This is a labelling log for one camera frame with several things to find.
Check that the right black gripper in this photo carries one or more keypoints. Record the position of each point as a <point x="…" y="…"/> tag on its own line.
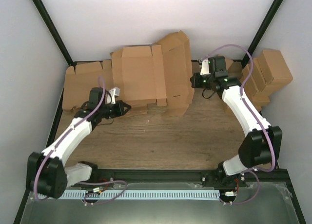
<point x="194" y="80"/>

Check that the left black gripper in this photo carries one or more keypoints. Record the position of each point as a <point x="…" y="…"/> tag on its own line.
<point x="121" y="104"/>

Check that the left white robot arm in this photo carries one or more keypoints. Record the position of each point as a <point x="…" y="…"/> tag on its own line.
<point x="46" y="171"/>

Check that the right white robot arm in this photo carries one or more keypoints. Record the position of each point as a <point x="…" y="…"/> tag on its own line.
<point x="262" y="141"/>

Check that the large folded cardboard box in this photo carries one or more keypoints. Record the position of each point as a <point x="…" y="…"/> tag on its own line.
<point x="275" y="71"/>

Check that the stack of flat cardboard blanks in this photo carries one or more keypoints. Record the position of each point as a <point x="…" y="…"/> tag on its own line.
<point x="80" y="79"/>

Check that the row of folded boxes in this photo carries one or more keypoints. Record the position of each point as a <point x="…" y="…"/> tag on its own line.
<point x="256" y="89"/>

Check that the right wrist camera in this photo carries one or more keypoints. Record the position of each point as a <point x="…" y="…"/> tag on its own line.
<point x="204" y="67"/>

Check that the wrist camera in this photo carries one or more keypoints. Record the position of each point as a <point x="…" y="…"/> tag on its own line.
<point x="204" y="67"/>
<point x="112" y="95"/>

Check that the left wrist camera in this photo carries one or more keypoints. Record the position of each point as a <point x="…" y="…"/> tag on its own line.
<point x="112" y="95"/>

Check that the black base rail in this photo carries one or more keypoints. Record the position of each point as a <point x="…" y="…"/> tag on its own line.
<point x="207" y="178"/>

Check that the light blue slotted cable duct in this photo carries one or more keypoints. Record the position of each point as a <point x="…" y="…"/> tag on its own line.
<point x="210" y="195"/>

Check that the right black frame post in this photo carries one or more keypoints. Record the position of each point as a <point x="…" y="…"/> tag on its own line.
<point x="275" y="5"/>

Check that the black frame post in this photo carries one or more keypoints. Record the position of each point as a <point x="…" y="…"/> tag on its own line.
<point x="53" y="30"/>
<point x="275" y="5"/>

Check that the left black frame post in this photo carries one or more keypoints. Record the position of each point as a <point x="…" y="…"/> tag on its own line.
<point x="53" y="30"/>

